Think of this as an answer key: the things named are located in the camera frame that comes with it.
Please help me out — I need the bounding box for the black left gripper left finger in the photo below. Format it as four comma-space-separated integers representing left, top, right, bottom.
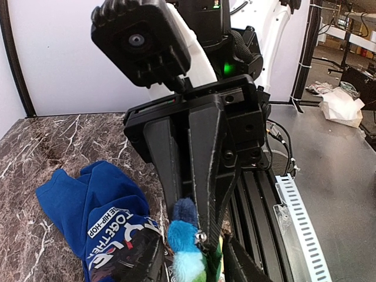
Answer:
140, 238, 165, 281

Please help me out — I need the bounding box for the white slotted cable duct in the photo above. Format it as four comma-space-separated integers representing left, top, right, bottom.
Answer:
273, 174, 332, 282

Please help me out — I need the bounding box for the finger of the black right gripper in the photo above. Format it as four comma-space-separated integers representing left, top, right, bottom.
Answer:
143, 120, 182, 212
188, 95, 238, 247

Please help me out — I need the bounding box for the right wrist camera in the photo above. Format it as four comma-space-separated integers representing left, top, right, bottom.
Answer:
91, 1, 191, 93

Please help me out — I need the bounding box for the black front aluminium rail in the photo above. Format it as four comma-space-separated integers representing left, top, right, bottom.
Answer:
228, 170, 294, 281

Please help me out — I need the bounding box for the blue printed t-shirt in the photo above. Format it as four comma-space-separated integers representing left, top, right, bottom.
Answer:
36, 160, 161, 281

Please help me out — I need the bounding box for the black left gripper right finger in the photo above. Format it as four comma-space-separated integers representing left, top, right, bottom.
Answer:
223, 234, 272, 282

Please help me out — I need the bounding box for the white crumpled bag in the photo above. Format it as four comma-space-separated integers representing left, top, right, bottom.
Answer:
319, 87, 365, 128

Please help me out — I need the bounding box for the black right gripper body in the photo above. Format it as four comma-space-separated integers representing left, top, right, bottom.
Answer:
124, 75, 271, 176

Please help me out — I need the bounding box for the rainbow flower plush brooch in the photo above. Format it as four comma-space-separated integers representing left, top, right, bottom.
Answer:
167, 197, 207, 281

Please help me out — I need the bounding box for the right black frame post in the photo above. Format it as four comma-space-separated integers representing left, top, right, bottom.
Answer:
1, 8, 36, 118

